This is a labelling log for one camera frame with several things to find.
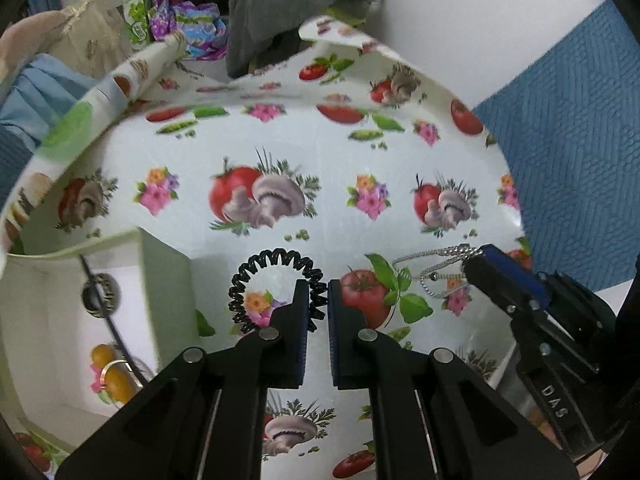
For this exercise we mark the light blue cloth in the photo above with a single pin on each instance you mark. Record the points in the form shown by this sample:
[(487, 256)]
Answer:
[(40, 95)]

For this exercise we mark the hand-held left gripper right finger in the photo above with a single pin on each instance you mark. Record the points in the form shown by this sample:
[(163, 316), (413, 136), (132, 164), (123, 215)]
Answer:
[(333, 332)]

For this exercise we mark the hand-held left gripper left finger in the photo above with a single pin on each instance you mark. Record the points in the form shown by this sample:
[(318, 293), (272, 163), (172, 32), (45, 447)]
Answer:
[(301, 332)]

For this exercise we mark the beige floral pillow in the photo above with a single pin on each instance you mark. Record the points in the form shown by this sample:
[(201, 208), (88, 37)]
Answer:
[(90, 40)]

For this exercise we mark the pale green box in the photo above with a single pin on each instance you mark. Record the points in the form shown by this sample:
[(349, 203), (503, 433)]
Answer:
[(45, 320)]

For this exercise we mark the vegetable print tablecloth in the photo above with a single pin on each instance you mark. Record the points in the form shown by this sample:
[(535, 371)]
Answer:
[(325, 170)]

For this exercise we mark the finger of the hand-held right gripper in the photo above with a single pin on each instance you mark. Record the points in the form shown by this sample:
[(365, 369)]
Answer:
[(520, 272), (495, 285)]

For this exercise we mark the green printed packet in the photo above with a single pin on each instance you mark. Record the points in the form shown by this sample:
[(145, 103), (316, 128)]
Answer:
[(137, 17)]

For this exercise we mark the colourful plastic bags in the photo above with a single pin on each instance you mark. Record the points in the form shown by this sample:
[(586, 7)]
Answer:
[(197, 27)]

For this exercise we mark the grey fleece clothing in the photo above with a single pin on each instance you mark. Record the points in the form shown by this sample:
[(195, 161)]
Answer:
[(290, 5)]

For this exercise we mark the silver bangle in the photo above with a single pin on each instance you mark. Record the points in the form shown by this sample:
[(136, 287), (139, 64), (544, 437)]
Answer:
[(107, 367)]

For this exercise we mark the blue textured mat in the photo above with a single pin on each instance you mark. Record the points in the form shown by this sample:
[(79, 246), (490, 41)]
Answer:
[(575, 150)]

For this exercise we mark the thin black headband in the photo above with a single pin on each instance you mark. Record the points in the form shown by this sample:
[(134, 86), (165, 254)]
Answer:
[(107, 317)]

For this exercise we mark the pink pillow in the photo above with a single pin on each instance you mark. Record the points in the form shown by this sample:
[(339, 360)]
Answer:
[(25, 40)]

